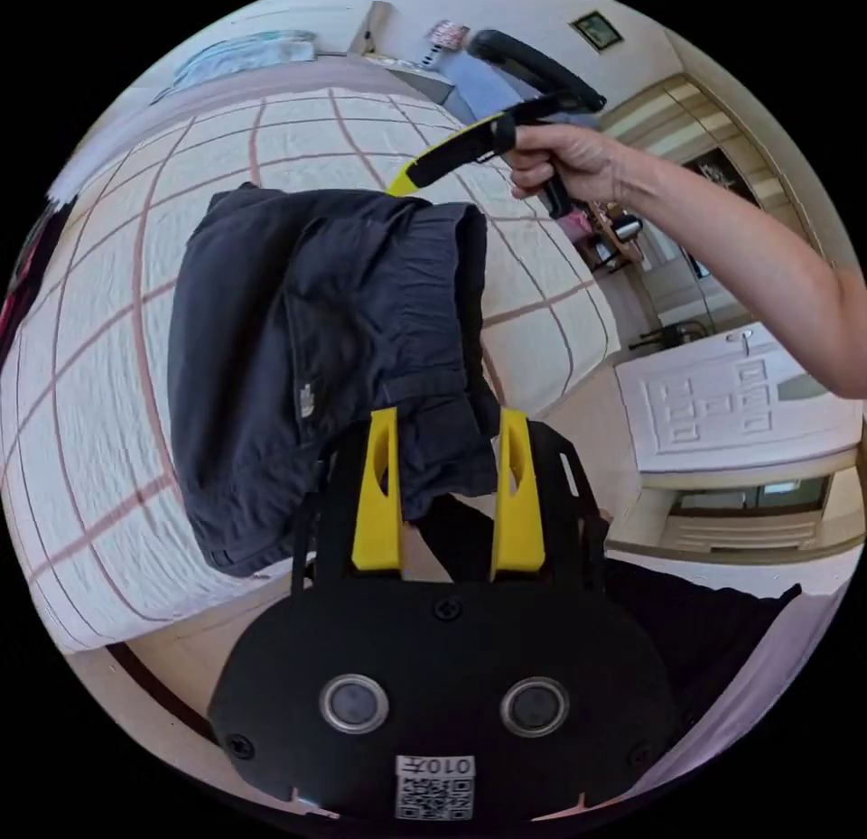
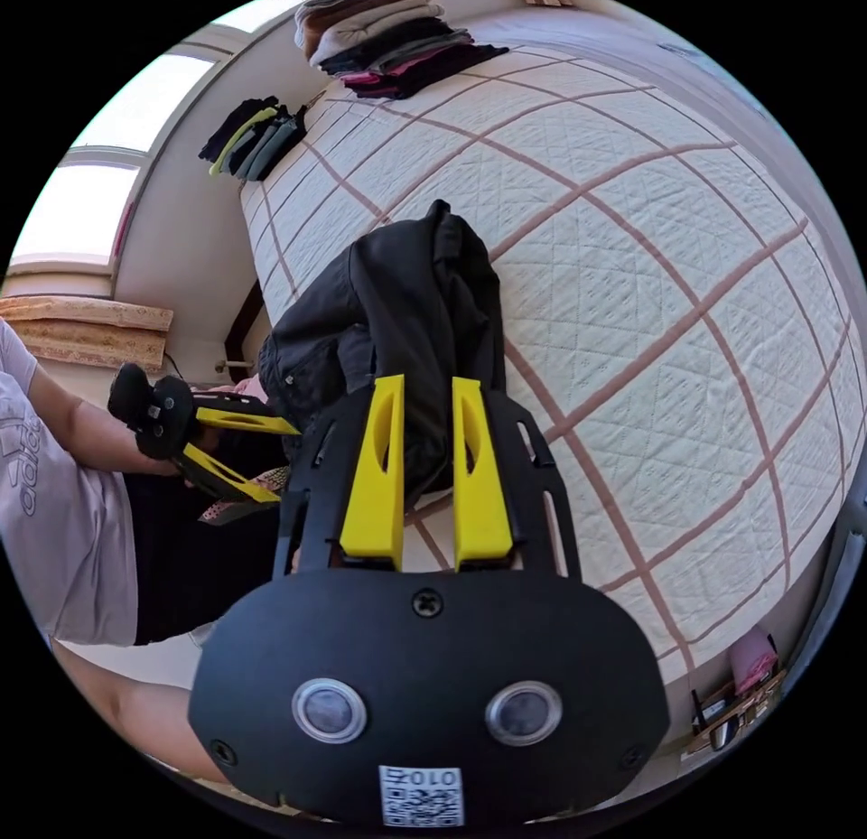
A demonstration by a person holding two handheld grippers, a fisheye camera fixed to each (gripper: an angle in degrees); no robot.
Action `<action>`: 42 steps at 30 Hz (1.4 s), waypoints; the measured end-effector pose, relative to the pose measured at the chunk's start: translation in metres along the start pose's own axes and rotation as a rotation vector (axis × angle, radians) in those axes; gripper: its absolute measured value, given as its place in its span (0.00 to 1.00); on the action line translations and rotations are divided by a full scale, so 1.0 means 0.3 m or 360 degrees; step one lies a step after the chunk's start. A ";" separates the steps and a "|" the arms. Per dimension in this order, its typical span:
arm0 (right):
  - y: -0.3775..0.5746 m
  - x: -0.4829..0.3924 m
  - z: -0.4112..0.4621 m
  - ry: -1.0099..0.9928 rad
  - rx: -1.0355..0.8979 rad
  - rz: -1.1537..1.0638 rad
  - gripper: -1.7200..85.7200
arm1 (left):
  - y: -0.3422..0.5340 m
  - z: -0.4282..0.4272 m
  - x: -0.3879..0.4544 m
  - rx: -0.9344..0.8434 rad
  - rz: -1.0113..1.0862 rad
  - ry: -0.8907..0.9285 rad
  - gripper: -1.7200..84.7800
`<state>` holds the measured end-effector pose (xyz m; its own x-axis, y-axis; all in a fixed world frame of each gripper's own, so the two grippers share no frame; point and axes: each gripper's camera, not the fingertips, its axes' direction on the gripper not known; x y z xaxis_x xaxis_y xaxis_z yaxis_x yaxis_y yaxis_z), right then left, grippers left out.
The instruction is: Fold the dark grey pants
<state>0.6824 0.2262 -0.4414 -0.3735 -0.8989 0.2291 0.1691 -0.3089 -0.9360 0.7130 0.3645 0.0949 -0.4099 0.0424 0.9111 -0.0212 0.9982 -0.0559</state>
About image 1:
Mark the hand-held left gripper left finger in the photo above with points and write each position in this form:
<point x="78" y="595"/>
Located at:
<point x="377" y="514"/>

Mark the person's right hand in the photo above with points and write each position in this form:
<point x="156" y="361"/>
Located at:
<point x="576" y="162"/>

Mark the wooden cupboard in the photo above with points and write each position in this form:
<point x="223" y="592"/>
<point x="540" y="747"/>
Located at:
<point x="698" y="117"/>

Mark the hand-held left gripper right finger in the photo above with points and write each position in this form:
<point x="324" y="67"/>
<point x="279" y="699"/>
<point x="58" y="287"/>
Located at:
<point x="518" y="521"/>

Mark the framed wall picture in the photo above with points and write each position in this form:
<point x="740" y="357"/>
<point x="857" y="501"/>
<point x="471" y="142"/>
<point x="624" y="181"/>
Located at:
<point x="597" y="30"/>

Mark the light blue pillow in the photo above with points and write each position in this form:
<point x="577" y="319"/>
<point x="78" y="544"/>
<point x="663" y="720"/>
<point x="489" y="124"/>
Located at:
<point x="237" y="56"/>

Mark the bed with checked white quilt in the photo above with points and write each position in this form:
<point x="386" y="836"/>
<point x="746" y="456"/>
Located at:
<point x="101" y="351"/>

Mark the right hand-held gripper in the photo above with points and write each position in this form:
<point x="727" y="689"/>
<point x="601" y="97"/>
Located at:
<point x="474" y="149"/>

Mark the person's right forearm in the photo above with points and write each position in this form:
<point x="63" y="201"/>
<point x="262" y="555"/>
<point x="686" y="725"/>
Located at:
<point x="752" y="263"/>

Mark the white panelled door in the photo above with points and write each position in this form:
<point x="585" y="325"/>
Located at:
<point x="711" y="405"/>

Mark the person's body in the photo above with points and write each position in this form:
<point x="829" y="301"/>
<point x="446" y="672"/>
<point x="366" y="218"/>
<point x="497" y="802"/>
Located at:
<point x="711" y="622"/>

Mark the dark grey pants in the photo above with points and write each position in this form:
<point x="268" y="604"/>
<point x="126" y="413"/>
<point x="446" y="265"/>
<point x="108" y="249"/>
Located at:
<point x="271" y="351"/>

